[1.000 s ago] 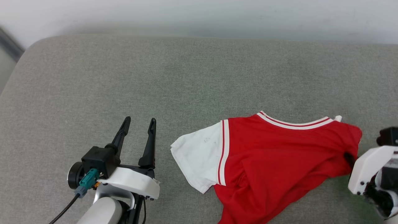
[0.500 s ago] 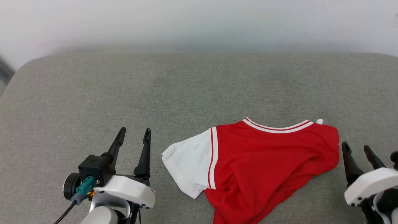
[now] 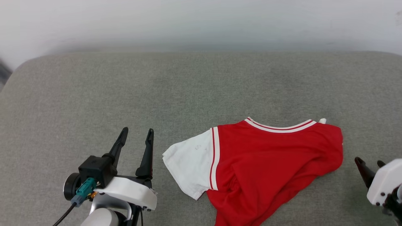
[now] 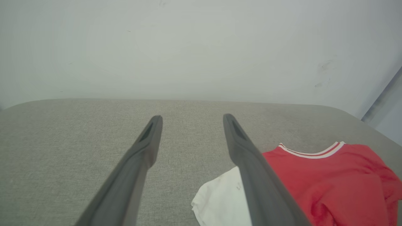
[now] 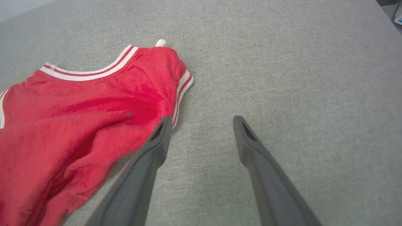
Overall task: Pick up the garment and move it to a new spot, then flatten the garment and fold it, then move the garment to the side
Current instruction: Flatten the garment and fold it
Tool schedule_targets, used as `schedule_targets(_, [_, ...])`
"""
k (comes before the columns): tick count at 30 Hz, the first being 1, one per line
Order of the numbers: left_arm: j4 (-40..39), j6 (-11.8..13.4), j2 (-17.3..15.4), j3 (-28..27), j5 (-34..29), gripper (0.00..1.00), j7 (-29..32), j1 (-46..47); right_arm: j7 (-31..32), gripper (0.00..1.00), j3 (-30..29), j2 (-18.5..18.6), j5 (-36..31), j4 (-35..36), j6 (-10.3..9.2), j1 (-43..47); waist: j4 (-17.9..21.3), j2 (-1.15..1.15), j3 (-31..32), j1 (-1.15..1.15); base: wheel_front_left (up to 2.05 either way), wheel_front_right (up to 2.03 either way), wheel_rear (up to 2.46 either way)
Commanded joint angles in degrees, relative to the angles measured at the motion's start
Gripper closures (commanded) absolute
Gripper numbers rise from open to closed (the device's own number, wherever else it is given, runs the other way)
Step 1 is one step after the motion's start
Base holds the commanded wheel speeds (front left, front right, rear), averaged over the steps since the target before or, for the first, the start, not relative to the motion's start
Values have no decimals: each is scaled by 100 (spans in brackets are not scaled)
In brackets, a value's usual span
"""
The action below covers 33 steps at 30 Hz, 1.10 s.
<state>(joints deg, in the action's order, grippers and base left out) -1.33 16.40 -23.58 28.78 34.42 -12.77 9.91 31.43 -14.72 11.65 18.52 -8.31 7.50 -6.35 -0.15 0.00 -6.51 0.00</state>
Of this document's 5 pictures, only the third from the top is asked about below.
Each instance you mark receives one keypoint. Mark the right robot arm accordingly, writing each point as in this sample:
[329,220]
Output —
[396,204]

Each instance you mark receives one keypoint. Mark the red and white shirt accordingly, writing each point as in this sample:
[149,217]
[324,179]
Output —
[267,157]

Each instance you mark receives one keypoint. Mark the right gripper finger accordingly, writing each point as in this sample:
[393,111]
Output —
[381,163]
[364,171]

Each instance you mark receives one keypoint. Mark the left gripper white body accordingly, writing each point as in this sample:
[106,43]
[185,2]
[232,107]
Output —
[132,191]

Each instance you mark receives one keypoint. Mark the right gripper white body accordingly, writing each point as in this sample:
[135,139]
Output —
[388,179]

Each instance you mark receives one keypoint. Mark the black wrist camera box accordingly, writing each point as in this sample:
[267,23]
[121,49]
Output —
[97,169]

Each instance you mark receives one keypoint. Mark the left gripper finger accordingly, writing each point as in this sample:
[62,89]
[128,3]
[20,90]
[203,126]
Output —
[148,157]
[121,142]

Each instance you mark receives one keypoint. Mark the grey fabric sofa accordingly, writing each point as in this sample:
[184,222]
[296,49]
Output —
[94,94]

